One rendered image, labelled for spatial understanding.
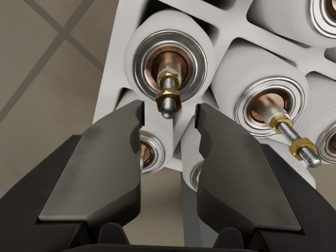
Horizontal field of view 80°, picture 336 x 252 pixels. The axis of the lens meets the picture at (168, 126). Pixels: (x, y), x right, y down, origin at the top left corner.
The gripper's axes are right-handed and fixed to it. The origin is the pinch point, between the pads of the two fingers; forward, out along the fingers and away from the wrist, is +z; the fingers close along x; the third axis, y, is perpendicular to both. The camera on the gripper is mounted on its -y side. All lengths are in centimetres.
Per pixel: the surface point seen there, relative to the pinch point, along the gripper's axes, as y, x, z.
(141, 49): -1.2, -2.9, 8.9
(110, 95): 7.2, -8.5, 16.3
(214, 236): 30.8, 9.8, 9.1
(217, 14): -4.0, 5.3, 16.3
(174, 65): -0.3, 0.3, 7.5
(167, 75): 0.0, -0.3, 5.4
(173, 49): -1.4, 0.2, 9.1
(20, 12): -1.2, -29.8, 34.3
